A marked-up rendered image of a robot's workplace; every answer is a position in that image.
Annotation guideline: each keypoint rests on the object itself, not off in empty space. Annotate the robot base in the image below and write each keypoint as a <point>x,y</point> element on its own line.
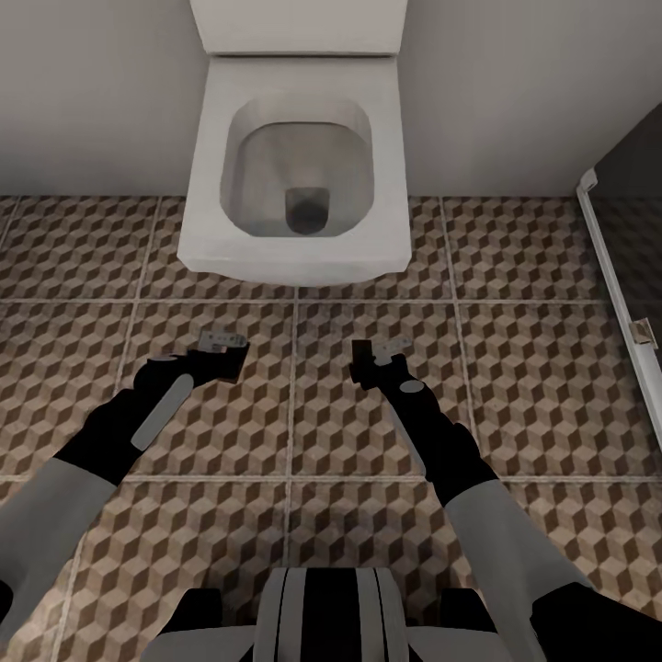
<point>196,633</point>

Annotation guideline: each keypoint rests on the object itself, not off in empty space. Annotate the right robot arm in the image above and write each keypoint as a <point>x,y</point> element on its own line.
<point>544,608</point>

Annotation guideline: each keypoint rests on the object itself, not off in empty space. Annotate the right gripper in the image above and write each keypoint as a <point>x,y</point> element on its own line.
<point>372,375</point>

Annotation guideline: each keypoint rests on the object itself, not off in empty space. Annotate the toilet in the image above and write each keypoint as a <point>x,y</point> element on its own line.
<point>298,176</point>

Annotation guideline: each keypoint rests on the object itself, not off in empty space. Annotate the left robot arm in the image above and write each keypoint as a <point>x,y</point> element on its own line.
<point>42,524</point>

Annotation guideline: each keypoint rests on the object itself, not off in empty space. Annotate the mousetrap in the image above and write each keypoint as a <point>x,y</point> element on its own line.
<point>241,352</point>
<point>361,352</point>

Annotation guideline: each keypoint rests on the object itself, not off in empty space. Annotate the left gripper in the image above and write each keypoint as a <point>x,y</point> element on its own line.
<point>220,365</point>

